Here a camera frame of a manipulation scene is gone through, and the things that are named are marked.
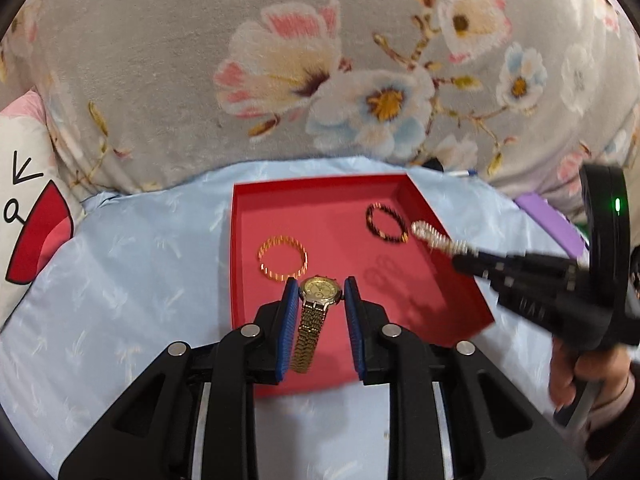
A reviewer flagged purple box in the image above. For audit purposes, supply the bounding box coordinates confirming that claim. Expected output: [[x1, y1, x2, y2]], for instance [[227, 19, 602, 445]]
[[515, 194, 587, 260]]

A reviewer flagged white cartoon pillow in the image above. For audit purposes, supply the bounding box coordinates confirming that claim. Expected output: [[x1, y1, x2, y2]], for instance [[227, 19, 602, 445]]
[[0, 91, 87, 333]]

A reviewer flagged gold wrist watch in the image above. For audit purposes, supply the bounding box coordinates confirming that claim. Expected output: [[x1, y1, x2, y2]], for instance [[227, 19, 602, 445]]
[[290, 275, 346, 374]]

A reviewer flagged silver pearl bracelet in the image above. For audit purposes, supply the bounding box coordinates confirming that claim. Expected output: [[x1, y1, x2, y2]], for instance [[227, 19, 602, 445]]
[[410, 220, 473, 256]]

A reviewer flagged light blue cloth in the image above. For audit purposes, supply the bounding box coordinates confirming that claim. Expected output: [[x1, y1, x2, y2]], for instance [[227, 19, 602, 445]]
[[0, 156, 596, 480]]

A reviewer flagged red tray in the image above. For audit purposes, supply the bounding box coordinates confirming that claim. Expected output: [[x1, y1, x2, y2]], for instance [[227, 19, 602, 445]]
[[229, 173, 496, 399]]

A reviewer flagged gold bangle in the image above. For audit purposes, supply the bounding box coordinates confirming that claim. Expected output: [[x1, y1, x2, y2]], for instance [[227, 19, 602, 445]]
[[257, 235, 308, 282]]

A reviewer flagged dark beaded bracelet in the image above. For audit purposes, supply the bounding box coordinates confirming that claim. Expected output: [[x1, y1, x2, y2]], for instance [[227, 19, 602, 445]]
[[365, 202, 409, 243]]

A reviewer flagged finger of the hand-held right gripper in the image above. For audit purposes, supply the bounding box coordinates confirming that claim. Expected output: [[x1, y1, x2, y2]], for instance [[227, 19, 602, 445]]
[[452, 251, 591, 311]]

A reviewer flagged person's right hand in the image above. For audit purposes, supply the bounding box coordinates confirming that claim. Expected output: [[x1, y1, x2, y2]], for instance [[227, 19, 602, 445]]
[[548, 337, 636, 413]]

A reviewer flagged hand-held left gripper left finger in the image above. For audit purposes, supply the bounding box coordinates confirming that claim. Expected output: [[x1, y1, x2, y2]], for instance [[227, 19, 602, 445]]
[[58, 277, 300, 480]]

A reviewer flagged floral grey pillow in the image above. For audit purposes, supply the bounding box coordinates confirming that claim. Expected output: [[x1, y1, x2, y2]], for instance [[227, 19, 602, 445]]
[[0, 0, 640, 211]]

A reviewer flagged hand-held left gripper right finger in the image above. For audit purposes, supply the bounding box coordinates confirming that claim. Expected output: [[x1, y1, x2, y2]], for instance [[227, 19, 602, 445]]
[[343, 275, 587, 480]]

